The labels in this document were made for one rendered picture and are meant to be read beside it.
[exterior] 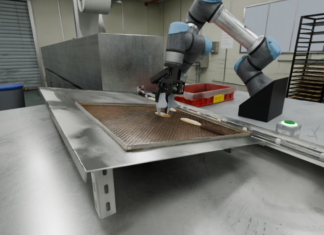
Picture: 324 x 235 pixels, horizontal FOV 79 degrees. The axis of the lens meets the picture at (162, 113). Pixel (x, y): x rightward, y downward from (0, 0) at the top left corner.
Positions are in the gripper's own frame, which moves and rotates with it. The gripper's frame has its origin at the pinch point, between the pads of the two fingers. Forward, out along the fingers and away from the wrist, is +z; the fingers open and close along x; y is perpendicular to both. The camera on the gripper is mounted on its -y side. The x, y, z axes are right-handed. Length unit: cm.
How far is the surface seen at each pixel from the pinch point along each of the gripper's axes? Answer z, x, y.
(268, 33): -151, 470, -159
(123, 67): -16, 20, -69
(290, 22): -171, 461, -115
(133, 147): 1.3, -32.7, 26.9
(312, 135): 1, 54, 44
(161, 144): 1.2, -24.9, 27.8
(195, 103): 0, 49, -20
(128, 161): 2.1, -36.2, 30.8
